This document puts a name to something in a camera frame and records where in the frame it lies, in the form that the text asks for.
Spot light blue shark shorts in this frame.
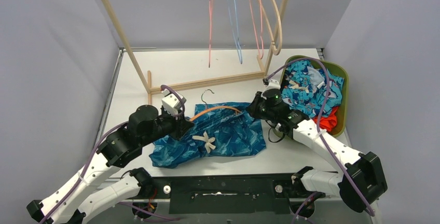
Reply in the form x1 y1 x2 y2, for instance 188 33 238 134
281 60 345 118

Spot orange wooden hanger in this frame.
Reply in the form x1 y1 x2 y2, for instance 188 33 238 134
189 89 241 122

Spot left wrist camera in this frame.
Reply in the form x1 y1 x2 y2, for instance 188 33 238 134
161 89 186 116

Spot orange shorts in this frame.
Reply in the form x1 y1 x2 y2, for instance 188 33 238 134
319 106 339 132

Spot purple cable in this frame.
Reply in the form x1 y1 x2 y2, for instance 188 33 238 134
263 57 376 224
37 85 185 224

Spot teal shark print shorts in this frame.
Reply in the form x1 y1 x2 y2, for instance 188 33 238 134
149 102 266 169

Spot light wooden hanger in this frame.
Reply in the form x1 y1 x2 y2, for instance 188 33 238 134
248 0 287 60

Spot aluminium frame rail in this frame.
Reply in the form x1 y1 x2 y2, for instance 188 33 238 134
91 48 125 154

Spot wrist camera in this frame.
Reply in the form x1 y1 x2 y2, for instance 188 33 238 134
161 89 186 116
263 78 281 92

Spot pink wire hanger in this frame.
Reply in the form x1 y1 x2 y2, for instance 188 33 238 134
245 0 266 60

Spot light blue hanger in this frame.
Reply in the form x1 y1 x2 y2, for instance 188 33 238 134
226 0 243 64

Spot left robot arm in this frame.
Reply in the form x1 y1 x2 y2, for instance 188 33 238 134
26 105 194 223

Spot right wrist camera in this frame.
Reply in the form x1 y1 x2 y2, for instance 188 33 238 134
263 78 281 92

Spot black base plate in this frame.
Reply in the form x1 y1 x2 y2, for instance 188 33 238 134
131 173 311 214

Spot wooden clothes rack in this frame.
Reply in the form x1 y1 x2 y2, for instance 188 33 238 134
101 0 288 103

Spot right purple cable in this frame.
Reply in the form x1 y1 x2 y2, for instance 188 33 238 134
263 57 376 224

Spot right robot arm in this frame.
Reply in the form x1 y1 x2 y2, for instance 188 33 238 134
246 89 388 213

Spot green plastic basket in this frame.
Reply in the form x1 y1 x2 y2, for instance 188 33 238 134
277 55 349 137

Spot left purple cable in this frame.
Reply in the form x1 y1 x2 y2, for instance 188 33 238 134
37 85 185 224

